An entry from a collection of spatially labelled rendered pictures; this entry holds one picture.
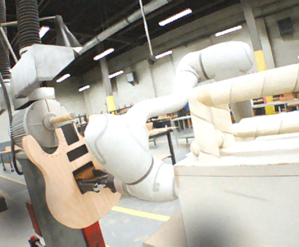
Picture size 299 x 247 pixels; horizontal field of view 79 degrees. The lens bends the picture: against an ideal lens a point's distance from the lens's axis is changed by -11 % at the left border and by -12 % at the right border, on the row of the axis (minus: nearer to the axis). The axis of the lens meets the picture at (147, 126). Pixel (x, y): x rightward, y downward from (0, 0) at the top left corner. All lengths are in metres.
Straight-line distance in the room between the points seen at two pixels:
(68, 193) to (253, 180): 0.65
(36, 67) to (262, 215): 0.78
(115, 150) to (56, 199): 0.40
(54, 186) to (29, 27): 0.70
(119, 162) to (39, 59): 0.53
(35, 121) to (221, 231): 0.93
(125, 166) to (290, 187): 0.32
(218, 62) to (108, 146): 0.57
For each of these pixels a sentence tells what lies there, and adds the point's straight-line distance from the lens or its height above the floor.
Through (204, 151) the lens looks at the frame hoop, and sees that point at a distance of 0.30.
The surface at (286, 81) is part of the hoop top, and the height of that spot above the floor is 1.19.
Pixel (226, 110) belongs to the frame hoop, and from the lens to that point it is 0.37.
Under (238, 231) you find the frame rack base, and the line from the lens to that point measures 0.32.
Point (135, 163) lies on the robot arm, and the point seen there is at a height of 1.09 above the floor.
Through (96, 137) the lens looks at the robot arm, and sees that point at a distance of 0.43.
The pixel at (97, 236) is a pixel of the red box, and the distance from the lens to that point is 1.48.
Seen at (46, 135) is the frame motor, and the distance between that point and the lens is 1.08.
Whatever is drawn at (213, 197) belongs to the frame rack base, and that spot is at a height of 1.05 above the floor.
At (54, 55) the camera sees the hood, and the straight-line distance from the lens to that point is 0.87.
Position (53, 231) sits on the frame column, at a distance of 1.33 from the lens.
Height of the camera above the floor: 1.19
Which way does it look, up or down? 3 degrees down
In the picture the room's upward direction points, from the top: 11 degrees counter-clockwise
